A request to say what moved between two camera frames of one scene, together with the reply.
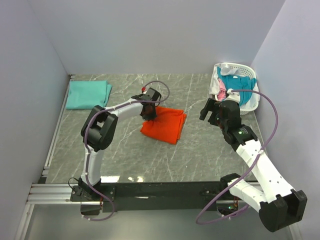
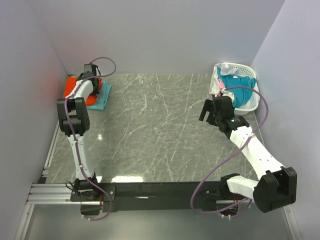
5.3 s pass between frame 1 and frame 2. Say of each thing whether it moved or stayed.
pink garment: stayed
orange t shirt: moved
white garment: stayed
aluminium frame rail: stayed
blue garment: stayed
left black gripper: moved
